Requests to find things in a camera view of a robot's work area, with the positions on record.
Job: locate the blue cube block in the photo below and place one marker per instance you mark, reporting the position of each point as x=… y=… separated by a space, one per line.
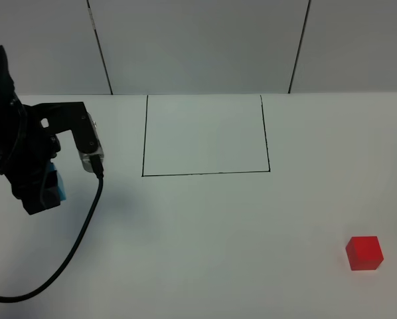
x=60 y=184

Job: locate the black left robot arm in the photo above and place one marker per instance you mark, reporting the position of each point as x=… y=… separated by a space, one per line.
x=9 y=120

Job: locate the red cube block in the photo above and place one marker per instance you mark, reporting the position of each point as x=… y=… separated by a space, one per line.
x=364 y=253

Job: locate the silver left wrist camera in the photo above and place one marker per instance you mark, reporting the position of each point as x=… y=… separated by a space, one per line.
x=73 y=117

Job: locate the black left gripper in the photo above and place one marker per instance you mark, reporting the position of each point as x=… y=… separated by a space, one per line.
x=27 y=164

